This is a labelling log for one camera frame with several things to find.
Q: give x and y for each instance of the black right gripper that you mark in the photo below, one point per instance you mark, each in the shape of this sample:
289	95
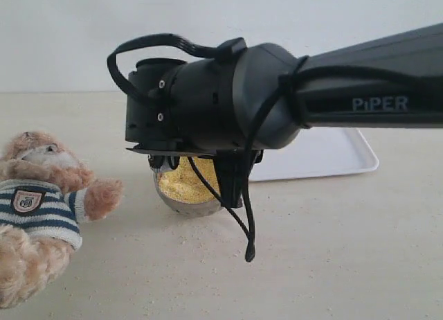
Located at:
149	124

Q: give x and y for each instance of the teddy bear striped sweater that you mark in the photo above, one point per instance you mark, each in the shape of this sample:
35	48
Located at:
46	193

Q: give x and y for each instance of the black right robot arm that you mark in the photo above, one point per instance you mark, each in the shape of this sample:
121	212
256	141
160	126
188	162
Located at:
240	99

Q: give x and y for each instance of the yellow millet grain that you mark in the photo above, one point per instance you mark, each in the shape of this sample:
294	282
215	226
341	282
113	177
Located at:
183	184

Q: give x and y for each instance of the steel bowl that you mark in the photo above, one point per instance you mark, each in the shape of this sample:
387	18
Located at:
189	210

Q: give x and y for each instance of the white plastic tray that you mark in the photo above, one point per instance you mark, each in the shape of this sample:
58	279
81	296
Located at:
318	152

